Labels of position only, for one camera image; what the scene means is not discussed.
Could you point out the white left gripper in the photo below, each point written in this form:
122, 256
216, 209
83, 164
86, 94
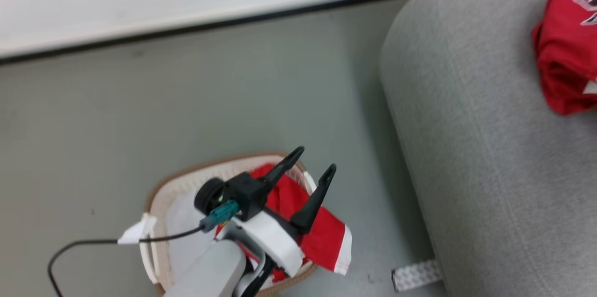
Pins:
275, 241

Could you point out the white laundry basket brown rim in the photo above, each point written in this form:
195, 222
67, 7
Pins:
164, 194

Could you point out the white tag on basket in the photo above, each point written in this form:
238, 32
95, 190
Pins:
136, 231

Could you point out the red garment with white trim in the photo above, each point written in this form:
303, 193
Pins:
326, 236

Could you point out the white patterned tape strip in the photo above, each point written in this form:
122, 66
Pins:
416, 276

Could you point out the grey fabric sofa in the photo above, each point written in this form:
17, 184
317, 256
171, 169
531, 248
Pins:
489, 148

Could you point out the red jersey with grey letters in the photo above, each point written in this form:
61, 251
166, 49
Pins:
564, 50

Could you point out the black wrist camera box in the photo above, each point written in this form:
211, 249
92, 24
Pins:
242, 194

